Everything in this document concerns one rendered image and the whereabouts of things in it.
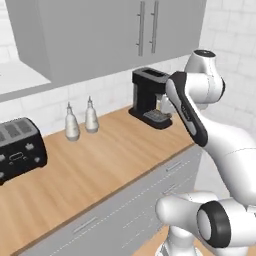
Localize grey drawer handle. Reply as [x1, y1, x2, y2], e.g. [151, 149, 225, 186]
[165, 160, 184, 173]
[161, 183, 178, 196]
[72, 216, 99, 235]

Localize wide grey cupboard door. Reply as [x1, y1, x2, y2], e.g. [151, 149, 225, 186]
[35, 0, 150, 86]

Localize wide grey drawer front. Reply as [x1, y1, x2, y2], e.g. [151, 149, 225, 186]
[19, 181, 161, 256]

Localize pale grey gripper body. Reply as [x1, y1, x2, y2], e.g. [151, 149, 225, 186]
[160, 94, 176, 116]

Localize short grey drawer front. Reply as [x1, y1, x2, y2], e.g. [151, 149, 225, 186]
[154, 168, 201, 209]
[146, 146, 203, 188]

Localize narrow grey cupboard door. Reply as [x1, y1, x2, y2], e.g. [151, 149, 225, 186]
[146, 0, 208, 65]

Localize grey wall cupboard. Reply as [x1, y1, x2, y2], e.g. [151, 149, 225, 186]
[4, 0, 208, 86]

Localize black toaster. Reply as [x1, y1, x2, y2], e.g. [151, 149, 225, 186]
[0, 117, 48, 186]

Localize white bottle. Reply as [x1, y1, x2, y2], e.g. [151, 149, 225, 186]
[64, 101, 81, 142]
[84, 96, 100, 134]

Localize black coffee machine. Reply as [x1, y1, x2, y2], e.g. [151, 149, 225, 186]
[128, 67, 174, 130]

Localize grey cupboard door handle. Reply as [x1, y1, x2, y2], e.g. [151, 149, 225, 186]
[149, 0, 160, 54]
[135, 0, 146, 57]

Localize grey base cupboard run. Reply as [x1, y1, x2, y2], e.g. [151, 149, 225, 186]
[13, 144, 204, 256]

